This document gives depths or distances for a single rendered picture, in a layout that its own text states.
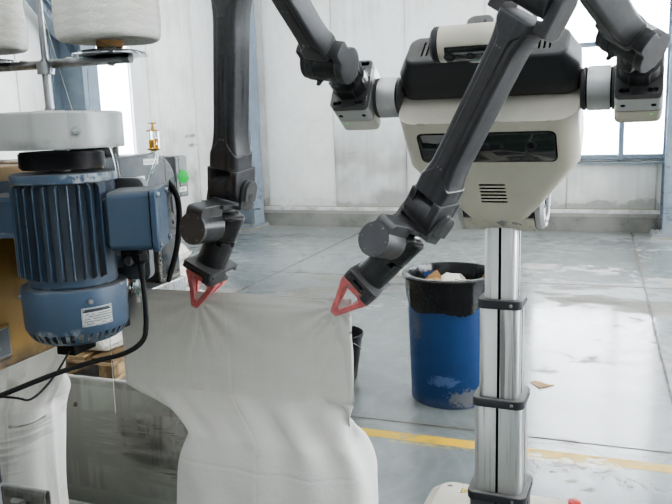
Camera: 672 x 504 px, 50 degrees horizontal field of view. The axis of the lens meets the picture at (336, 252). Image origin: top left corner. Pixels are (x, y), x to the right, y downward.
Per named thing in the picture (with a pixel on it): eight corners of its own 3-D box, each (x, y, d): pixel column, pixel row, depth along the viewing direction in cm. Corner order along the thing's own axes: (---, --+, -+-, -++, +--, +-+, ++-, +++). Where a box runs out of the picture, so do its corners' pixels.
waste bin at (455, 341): (505, 381, 384) (506, 262, 373) (491, 419, 337) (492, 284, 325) (417, 373, 401) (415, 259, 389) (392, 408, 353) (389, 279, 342)
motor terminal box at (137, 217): (174, 256, 114) (168, 183, 112) (164, 268, 104) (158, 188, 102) (121, 258, 113) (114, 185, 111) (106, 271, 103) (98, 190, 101)
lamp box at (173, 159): (189, 195, 161) (186, 155, 159) (178, 197, 157) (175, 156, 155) (160, 195, 163) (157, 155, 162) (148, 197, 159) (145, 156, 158)
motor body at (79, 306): (150, 325, 114) (138, 167, 110) (87, 354, 100) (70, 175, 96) (73, 319, 119) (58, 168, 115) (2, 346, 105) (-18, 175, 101)
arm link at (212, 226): (259, 180, 131) (221, 171, 135) (220, 181, 121) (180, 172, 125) (250, 244, 133) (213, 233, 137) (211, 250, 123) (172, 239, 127)
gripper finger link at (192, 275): (173, 301, 137) (189, 258, 135) (193, 292, 144) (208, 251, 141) (202, 318, 136) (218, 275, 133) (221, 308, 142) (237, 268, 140)
